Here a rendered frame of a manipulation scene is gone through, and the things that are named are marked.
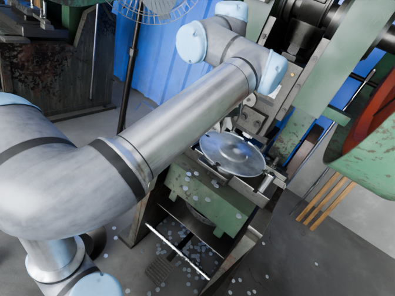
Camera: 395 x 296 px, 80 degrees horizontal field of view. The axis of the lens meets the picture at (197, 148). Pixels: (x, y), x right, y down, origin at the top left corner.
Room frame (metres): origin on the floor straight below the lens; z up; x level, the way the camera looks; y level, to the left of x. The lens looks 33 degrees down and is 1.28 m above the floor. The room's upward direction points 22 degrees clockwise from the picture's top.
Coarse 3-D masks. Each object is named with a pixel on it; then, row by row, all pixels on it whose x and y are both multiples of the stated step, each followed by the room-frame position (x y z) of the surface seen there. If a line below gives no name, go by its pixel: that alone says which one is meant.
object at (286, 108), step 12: (276, 24) 0.89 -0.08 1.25; (288, 24) 1.03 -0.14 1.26; (264, 36) 0.86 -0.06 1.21; (276, 36) 0.96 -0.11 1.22; (276, 48) 1.03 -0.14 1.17; (324, 48) 0.80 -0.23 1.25; (312, 60) 0.80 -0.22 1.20; (300, 84) 0.80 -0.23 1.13; (288, 96) 0.81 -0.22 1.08; (288, 108) 0.80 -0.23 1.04
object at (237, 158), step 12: (216, 132) 0.93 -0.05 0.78; (228, 132) 0.97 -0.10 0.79; (204, 144) 0.80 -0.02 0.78; (216, 144) 0.84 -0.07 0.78; (228, 144) 0.86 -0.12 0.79; (240, 144) 0.91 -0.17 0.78; (252, 144) 0.95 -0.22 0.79; (216, 156) 0.75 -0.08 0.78; (228, 156) 0.78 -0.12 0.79; (240, 156) 0.81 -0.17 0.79; (252, 156) 0.86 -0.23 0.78; (228, 168) 0.71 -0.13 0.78; (240, 168) 0.74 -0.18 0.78; (252, 168) 0.77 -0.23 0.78; (264, 168) 0.81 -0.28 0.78
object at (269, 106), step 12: (288, 60) 0.87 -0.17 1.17; (300, 60) 0.92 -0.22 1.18; (288, 72) 0.86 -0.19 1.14; (300, 72) 0.85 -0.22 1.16; (288, 84) 0.85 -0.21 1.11; (252, 96) 0.87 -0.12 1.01; (264, 96) 0.87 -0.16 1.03; (276, 96) 0.86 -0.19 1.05; (252, 108) 0.86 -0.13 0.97; (264, 108) 0.86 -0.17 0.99; (276, 108) 0.85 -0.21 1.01; (240, 120) 0.85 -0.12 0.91; (252, 120) 0.84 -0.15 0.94; (264, 120) 0.83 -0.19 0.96; (276, 120) 0.91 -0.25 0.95; (252, 132) 0.83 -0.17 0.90; (264, 132) 0.85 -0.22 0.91
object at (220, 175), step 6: (204, 156) 0.72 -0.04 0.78; (198, 162) 0.69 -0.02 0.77; (204, 162) 0.69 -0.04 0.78; (210, 162) 0.71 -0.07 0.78; (216, 162) 0.72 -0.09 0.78; (210, 168) 0.67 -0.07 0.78; (216, 168) 0.69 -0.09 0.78; (210, 174) 0.79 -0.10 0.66; (216, 174) 0.66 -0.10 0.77; (222, 174) 0.66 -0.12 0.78; (228, 174) 0.68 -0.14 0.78; (216, 180) 0.78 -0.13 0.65; (222, 180) 0.76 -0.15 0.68; (228, 180) 0.65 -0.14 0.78
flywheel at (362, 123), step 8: (392, 72) 1.09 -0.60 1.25; (384, 80) 1.09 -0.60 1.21; (392, 80) 1.07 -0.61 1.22; (384, 88) 1.06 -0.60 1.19; (392, 88) 1.05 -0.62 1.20; (376, 96) 1.05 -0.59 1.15; (384, 96) 1.03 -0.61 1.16; (392, 96) 0.95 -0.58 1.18; (368, 104) 1.03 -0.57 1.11; (376, 104) 1.02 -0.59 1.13; (384, 104) 0.96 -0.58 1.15; (392, 104) 0.87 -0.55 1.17; (360, 112) 1.05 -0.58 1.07; (368, 112) 0.99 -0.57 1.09; (384, 112) 0.87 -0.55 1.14; (392, 112) 0.79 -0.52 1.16; (360, 120) 0.95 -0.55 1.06; (368, 120) 0.94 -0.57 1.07; (376, 120) 0.88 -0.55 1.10; (352, 128) 0.96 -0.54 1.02; (360, 128) 0.90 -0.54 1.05; (368, 128) 0.90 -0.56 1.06; (352, 136) 0.85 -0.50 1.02; (360, 136) 0.83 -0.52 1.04; (344, 144) 0.86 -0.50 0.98; (352, 144) 0.75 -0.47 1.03; (344, 152) 0.77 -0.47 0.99
